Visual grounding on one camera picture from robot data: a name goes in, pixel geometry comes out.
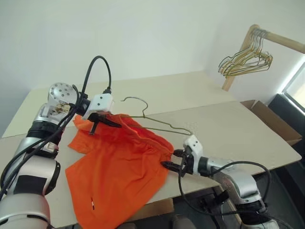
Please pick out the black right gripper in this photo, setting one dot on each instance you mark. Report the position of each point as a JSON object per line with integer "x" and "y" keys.
{"x": 187, "y": 164}

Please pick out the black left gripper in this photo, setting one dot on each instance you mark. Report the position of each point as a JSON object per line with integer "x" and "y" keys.
{"x": 100, "y": 116}

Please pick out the orange shorts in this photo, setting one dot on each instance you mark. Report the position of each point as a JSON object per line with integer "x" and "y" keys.
{"x": 114, "y": 167}

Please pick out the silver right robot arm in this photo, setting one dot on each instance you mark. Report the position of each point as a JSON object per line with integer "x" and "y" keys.
{"x": 240, "y": 181}

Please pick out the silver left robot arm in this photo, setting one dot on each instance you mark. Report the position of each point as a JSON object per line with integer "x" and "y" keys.
{"x": 31, "y": 171}

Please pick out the flat cardboard sheet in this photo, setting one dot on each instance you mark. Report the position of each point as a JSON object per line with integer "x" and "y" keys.
{"x": 155, "y": 210}

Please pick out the wooden clothes rack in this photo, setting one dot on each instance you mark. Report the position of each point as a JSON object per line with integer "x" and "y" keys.
{"x": 228, "y": 83}

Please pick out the open cardboard box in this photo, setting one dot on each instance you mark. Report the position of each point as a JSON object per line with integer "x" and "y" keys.
{"x": 274, "y": 121}

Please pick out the black bulky furniture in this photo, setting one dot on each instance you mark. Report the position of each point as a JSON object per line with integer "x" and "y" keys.
{"x": 283, "y": 105}

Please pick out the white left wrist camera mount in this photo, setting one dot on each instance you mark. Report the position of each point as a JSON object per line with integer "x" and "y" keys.
{"x": 101, "y": 102}

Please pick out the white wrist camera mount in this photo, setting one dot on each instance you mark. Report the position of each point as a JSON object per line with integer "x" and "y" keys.
{"x": 194, "y": 143}
{"x": 101, "y": 102}

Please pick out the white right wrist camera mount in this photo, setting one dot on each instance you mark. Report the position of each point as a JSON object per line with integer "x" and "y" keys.
{"x": 194, "y": 143}

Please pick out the black table frame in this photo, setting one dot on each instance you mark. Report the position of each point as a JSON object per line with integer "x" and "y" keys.
{"x": 209, "y": 202}

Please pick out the white window frame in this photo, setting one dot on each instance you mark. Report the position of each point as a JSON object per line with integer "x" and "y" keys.
{"x": 295, "y": 78}

